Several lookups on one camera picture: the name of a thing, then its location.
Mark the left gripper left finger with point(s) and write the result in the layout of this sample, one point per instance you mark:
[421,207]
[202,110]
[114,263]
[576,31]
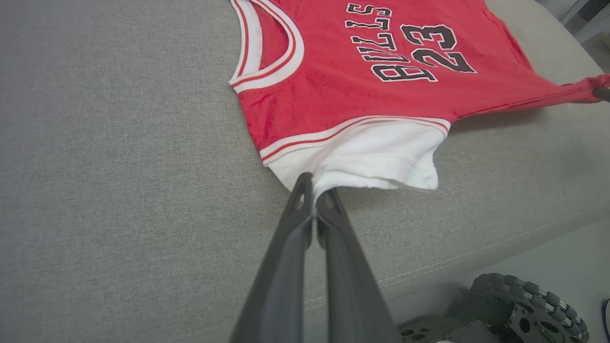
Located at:
[281,267]

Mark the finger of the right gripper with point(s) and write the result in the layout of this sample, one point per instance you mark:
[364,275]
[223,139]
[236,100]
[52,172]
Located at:
[603,94]

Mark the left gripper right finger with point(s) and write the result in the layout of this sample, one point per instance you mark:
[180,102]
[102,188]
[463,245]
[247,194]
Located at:
[348,276]

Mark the red white basketball jersey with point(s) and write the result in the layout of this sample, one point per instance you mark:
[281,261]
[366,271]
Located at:
[333,85]

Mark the grey office chair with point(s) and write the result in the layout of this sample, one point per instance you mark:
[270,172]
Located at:
[593,26]

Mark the black omni wheel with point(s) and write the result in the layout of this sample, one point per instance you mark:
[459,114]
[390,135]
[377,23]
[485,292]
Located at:
[529,305]

